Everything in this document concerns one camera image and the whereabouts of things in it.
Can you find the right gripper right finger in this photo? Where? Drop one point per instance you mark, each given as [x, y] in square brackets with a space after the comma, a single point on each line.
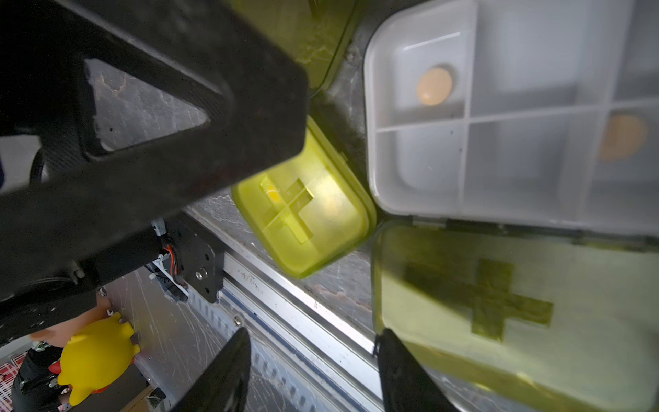
[406, 386]

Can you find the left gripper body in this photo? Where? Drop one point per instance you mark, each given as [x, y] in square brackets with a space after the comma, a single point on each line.
[254, 96]

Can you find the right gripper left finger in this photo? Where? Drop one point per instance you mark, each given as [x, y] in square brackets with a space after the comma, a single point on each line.
[224, 384]

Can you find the small pillbox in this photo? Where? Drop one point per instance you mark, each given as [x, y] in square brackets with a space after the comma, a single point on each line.
[308, 211]

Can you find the green six-cell pillbox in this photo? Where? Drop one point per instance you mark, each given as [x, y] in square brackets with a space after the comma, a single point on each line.
[515, 146]

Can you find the left green four-cell pillbox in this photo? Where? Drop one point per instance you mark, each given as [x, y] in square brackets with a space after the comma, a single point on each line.
[313, 33]

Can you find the yellow plush toy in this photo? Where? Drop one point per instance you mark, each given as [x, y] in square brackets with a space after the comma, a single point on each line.
[96, 357]

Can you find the metal base rail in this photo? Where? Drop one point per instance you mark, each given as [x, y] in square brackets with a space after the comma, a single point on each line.
[312, 340]

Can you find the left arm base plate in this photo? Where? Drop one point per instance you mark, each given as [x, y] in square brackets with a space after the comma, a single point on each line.
[199, 253]

